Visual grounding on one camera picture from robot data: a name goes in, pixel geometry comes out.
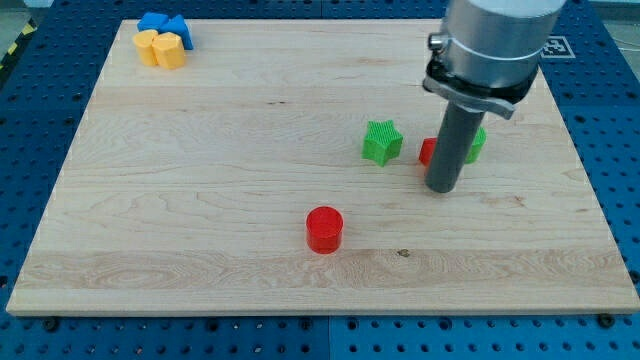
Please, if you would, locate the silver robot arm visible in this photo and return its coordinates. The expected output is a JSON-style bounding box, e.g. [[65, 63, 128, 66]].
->
[[423, 0, 565, 119]]

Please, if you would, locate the green star block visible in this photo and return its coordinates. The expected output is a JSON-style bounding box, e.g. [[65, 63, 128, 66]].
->
[[361, 120, 404, 167]]

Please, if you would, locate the green circle block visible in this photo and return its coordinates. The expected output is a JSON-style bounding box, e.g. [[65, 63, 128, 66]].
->
[[465, 126, 487, 164]]

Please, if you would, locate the light wooden board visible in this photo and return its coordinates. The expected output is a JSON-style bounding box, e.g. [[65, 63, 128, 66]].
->
[[7, 20, 639, 316]]

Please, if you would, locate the red cylinder block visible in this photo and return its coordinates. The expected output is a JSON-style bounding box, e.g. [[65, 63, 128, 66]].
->
[[305, 206, 344, 254]]

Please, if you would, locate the small red block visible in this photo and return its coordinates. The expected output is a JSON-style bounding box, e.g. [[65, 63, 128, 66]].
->
[[418, 137, 437, 167]]

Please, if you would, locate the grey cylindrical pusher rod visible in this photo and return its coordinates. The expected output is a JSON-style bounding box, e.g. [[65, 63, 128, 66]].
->
[[425, 102, 484, 193]]

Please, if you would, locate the yellow hexagon block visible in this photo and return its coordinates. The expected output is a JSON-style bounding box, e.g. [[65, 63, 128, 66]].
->
[[152, 32, 186, 70]]

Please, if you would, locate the blue triangle block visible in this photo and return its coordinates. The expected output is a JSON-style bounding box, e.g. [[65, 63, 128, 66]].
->
[[158, 14, 194, 50]]

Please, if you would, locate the yellow round block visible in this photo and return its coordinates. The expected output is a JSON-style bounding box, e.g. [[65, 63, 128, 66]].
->
[[132, 29, 158, 67]]

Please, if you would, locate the blue cube block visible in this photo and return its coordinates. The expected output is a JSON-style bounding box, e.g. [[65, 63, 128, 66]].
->
[[137, 12, 169, 31]]

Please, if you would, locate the white fiducial marker tag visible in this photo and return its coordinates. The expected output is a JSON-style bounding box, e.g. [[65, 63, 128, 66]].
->
[[540, 35, 575, 59]]

